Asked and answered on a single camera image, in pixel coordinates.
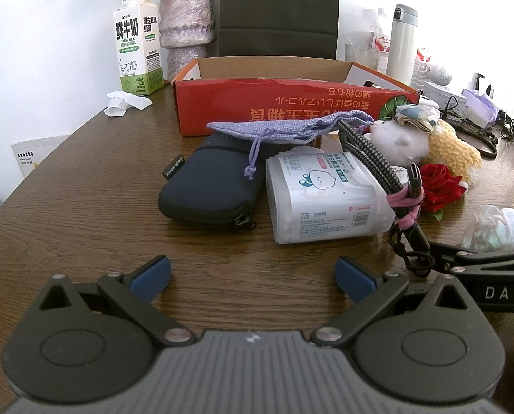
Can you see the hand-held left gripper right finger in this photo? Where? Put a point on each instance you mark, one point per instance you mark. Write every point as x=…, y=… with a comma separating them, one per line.
x=354, y=280

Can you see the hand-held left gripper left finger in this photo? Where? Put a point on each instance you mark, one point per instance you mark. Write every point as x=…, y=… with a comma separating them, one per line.
x=151, y=278

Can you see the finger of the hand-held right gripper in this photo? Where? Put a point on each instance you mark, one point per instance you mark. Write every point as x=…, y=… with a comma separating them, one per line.
x=490, y=255
x=494, y=268

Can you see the red artificial rose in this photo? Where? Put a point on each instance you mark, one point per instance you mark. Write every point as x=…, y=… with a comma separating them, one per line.
x=438, y=181

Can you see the dark blue zip pouch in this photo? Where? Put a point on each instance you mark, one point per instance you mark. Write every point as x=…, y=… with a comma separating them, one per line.
x=205, y=181

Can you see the white and yellow plush toy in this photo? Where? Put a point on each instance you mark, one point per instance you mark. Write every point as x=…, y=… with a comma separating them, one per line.
x=395, y=142

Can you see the paper packet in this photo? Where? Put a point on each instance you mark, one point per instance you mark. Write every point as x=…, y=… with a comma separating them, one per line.
x=416, y=116

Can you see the red cardboard box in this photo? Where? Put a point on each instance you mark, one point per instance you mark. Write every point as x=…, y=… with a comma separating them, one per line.
x=222, y=103

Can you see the brown wooden desktop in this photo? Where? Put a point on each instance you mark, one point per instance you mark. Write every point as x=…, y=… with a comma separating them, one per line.
x=88, y=207

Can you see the purple tissue pack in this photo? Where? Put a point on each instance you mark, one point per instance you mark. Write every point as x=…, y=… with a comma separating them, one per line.
x=481, y=108

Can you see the white leaflet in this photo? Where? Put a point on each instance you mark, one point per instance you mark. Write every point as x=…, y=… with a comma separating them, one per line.
x=36, y=155

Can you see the white flat box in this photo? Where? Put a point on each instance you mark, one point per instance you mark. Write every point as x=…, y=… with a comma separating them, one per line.
x=442, y=94

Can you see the black phone stand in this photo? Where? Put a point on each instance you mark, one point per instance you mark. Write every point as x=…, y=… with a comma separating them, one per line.
x=481, y=84

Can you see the crumpled white tissue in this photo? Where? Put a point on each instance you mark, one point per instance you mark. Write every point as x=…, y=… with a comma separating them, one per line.
x=125, y=102

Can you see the white round device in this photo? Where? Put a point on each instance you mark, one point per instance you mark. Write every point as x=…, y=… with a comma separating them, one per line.
x=440, y=74

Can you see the clear glass cup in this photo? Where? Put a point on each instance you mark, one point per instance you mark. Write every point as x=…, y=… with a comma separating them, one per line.
x=362, y=57

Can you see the white thermos bottle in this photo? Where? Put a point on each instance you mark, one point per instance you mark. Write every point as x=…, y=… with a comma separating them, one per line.
x=401, y=47

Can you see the green and white milk carton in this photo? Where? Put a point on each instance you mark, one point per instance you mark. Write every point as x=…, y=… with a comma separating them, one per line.
x=131, y=43

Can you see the clear plastic water bottle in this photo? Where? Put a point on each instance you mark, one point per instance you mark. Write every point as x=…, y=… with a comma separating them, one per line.
x=377, y=34

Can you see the grey pink textured vase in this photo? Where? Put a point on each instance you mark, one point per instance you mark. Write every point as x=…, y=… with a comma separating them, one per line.
x=183, y=21

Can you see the dark green paper bag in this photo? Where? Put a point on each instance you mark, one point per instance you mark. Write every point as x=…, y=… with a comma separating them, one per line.
x=278, y=8

